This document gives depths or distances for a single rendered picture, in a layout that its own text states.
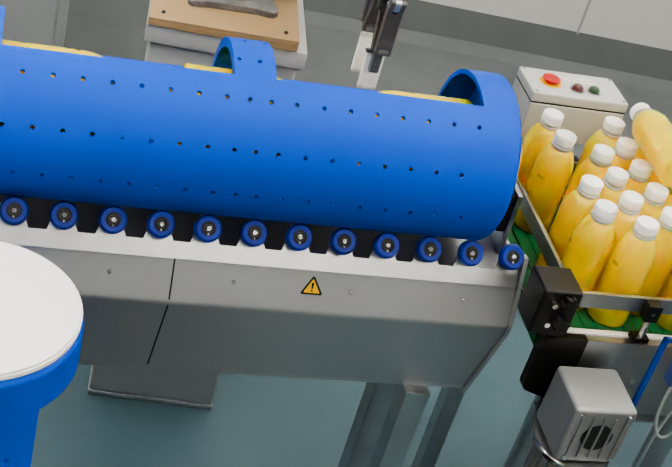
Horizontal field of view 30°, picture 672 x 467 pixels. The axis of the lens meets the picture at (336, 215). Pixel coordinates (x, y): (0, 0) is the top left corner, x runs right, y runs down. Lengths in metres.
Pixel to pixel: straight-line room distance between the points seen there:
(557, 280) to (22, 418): 0.90
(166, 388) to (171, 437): 0.12
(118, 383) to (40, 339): 1.42
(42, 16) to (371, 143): 1.89
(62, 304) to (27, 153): 0.27
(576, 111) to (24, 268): 1.16
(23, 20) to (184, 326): 1.75
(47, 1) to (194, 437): 1.34
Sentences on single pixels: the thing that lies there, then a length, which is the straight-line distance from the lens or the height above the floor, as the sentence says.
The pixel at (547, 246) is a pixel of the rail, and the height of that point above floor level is 0.97.
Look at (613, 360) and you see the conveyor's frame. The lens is 2.21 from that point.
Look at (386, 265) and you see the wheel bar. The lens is 2.09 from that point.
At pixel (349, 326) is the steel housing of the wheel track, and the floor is 0.81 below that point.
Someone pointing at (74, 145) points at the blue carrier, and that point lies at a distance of 1.86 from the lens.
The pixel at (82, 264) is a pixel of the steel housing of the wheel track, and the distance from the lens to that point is 2.01.
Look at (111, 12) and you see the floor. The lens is 4.72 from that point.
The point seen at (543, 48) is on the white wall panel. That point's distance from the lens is 5.22.
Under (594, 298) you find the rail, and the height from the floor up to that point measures 0.97.
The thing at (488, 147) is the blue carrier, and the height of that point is 1.18.
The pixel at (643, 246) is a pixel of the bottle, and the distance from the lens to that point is 2.12.
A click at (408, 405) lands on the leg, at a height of 0.60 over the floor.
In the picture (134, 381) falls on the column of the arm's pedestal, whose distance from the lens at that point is 3.04.
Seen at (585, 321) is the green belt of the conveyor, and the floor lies 0.90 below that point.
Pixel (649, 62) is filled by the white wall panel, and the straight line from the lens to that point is 5.37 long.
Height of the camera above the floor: 2.12
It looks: 33 degrees down
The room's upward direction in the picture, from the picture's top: 16 degrees clockwise
